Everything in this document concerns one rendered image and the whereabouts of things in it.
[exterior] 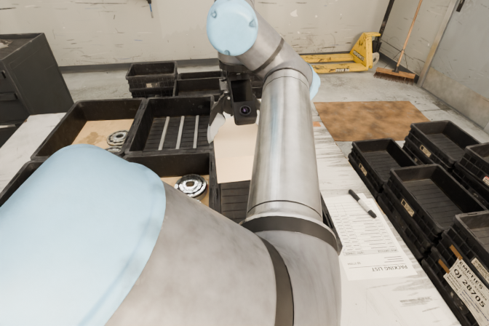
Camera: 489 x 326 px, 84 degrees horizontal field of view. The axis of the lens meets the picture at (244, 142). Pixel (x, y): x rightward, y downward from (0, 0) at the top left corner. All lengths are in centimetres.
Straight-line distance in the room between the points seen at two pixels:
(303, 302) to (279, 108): 24
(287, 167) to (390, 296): 73
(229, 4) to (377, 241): 87
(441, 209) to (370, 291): 92
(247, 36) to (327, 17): 395
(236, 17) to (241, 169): 34
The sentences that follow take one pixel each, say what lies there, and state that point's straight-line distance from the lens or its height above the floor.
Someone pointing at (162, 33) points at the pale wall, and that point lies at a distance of 405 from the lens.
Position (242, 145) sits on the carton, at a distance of 63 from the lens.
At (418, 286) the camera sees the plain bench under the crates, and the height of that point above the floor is 70.
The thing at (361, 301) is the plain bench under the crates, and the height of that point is 70.
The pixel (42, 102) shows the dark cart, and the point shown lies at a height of 51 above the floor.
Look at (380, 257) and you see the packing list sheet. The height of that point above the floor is 70.
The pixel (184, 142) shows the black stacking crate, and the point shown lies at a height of 83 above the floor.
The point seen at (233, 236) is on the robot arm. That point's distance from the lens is 16.
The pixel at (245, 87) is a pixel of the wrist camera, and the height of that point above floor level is 126.
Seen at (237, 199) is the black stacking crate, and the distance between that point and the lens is 89.
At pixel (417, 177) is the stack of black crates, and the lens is 186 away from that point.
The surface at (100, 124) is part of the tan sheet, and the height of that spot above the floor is 83.
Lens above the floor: 151
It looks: 37 degrees down
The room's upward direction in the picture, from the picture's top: straight up
